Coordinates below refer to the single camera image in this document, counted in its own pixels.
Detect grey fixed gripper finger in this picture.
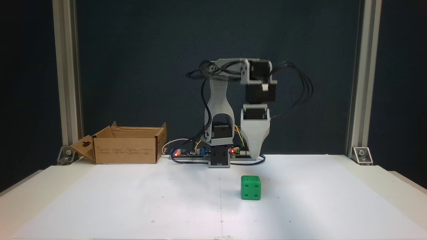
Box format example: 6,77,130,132
241,119,270,161

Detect green dice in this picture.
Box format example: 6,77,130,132
241,175,262,200

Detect circuit board with red light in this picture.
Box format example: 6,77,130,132
230,147,252,157

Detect blue circuit board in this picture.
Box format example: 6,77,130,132
170,148,206,157

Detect brown cardboard box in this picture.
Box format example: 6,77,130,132
69,121,167,164

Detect green jumper wire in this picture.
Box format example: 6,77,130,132
235,128,247,149

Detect yellow jumper wire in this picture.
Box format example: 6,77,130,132
234,125,245,148

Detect dark power cable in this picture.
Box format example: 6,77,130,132
171,153,266,166

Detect black motor cable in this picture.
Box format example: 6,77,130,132
186,60,246,147
267,61,314,119

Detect grey base plate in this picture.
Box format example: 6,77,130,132
168,154,258,161

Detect white cable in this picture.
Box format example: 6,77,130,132
162,138,189,155

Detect metal corner bracket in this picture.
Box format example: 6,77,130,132
57,146,76,165
353,147,373,165

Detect aluminium frame post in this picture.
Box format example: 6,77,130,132
52,0,84,157
346,0,382,159

